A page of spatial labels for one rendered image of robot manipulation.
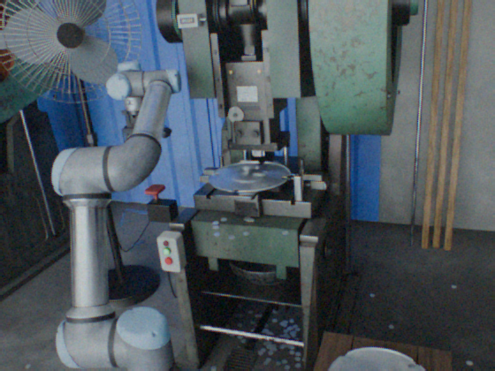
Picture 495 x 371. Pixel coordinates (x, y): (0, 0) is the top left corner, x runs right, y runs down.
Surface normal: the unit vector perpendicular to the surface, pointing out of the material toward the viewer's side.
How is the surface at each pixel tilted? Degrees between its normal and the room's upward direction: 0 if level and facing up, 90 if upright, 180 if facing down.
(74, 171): 65
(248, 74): 90
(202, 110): 90
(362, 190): 90
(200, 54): 90
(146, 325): 7
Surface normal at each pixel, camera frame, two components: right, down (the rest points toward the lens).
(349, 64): -0.29, 0.67
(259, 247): -0.33, 0.38
